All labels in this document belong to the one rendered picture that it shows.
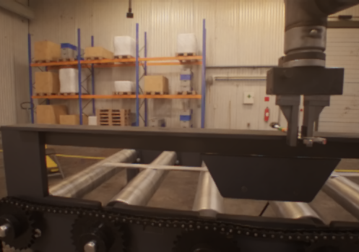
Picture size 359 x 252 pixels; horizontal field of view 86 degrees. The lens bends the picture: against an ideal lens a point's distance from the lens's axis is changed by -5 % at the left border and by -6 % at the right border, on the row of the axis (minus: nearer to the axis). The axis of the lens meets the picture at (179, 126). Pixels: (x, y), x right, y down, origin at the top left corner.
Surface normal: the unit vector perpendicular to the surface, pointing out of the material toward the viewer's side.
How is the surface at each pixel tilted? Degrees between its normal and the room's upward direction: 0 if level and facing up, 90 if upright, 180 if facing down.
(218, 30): 90
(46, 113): 90
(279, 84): 90
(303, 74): 90
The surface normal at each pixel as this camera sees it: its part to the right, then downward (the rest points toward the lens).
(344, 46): -0.17, 0.11
